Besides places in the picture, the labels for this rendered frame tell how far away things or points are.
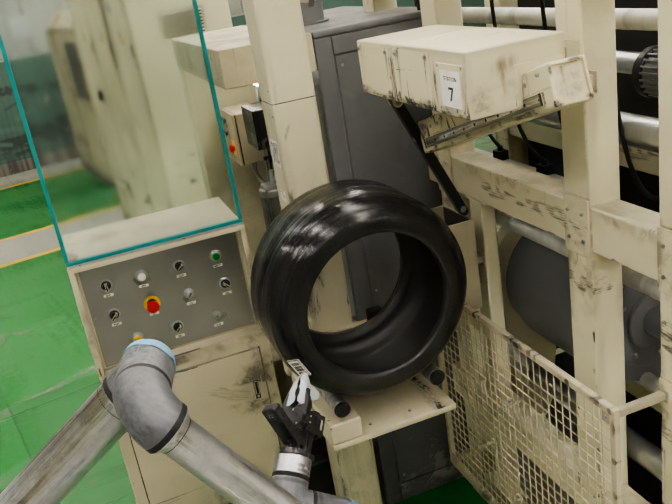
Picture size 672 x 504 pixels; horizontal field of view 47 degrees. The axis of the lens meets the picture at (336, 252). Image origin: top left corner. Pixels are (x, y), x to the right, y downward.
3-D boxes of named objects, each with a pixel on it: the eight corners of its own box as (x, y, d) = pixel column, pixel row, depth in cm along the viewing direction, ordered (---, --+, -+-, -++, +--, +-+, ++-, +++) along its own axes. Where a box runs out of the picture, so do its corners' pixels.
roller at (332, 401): (305, 347, 236) (312, 357, 237) (292, 355, 235) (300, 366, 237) (346, 399, 204) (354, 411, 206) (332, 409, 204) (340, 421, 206)
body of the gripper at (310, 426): (304, 417, 200) (297, 464, 194) (281, 406, 195) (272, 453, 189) (326, 414, 195) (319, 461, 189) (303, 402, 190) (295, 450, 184)
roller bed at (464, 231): (413, 299, 262) (402, 215, 251) (452, 287, 266) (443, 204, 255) (441, 320, 244) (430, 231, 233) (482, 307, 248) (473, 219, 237)
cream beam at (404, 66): (361, 93, 219) (353, 40, 214) (440, 76, 226) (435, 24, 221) (468, 123, 165) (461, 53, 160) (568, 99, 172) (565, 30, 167)
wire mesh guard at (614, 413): (450, 461, 274) (427, 280, 250) (454, 459, 275) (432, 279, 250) (621, 651, 194) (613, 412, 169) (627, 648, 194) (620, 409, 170)
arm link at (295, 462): (264, 471, 186) (292, 468, 180) (268, 451, 189) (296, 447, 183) (290, 482, 191) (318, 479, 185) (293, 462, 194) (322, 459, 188)
